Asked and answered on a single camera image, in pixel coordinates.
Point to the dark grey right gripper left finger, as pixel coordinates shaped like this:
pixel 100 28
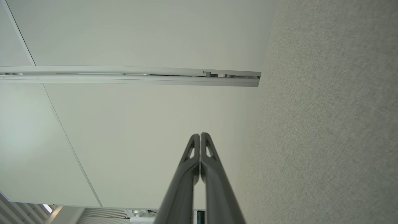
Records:
pixel 180 193

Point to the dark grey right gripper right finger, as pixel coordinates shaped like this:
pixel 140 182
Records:
pixel 219 193

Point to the white ceiling spotlight fixture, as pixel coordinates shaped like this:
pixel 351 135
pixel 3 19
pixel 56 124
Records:
pixel 139 213

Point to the grey fabric sofa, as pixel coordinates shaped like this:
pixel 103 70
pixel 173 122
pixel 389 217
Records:
pixel 326 124

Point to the white slatted panel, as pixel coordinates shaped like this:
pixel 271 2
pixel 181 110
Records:
pixel 18 211

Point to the grey metal wall post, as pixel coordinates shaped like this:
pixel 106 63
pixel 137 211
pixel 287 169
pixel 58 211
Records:
pixel 124 79

